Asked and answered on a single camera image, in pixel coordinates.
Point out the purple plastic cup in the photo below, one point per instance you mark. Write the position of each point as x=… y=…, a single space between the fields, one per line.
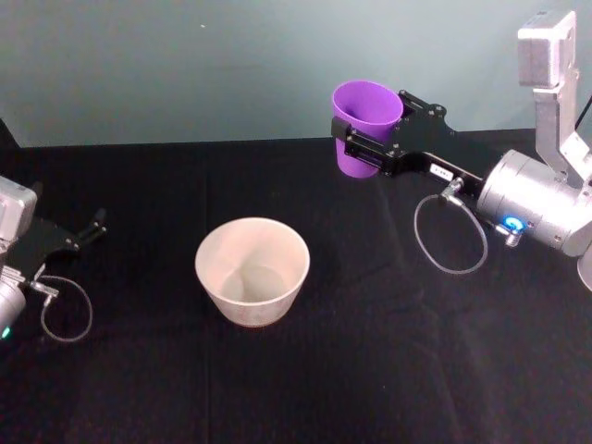
x=356 y=120

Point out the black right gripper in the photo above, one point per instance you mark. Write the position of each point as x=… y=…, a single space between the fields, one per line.
x=425 y=134

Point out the white plastic cup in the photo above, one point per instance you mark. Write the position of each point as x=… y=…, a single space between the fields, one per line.
x=245 y=296

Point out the black table cloth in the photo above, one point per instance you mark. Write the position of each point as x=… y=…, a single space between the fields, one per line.
x=324 y=370

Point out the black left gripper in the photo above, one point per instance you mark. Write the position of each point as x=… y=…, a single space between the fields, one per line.
x=51 y=245

